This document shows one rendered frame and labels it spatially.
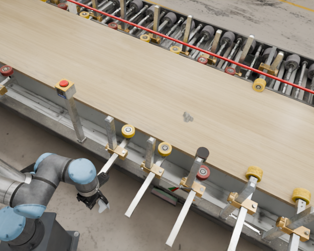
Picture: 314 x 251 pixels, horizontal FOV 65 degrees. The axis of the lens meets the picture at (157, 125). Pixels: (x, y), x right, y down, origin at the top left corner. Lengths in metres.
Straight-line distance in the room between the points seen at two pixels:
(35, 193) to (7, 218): 0.51
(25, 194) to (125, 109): 0.86
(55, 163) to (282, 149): 1.27
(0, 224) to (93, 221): 0.94
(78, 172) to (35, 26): 1.69
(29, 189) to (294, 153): 1.41
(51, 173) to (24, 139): 1.80
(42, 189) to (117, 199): 1.37
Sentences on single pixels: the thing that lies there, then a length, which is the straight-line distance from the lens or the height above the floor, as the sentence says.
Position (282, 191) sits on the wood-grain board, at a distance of 1.53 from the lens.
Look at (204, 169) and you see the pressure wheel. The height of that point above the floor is 0.90.
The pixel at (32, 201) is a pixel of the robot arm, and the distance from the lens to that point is 0.95.
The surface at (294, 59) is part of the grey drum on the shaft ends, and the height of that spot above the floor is 0.86.
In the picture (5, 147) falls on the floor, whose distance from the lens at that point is 2.79.
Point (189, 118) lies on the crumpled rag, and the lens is 1.58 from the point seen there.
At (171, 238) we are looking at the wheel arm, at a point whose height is 0.86.
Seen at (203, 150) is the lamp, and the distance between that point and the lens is 1.19.
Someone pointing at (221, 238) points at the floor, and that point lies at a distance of 2.28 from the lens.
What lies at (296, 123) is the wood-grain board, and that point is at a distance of 1.86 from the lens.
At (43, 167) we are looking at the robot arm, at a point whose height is 1.30.
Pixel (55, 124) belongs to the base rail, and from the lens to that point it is 1.86.
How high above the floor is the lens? 2.13
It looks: 54 degrees down
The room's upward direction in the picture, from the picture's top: 7 degrees clockwise
